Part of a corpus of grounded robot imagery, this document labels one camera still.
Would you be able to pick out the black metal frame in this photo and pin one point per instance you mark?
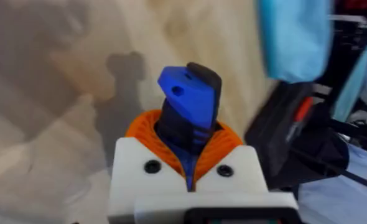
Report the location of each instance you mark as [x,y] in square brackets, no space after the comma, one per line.
[351,40]

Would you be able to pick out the black case with red tab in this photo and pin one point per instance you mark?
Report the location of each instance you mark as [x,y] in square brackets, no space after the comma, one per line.
[283,130]

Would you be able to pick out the light blue soft bag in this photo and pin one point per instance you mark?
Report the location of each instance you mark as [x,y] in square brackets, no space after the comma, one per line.
[295,37]

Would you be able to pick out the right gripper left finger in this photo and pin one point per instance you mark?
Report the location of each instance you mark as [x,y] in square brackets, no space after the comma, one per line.
[133,168]

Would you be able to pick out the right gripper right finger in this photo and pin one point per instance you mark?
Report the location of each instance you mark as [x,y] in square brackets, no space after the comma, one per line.
[242,174]

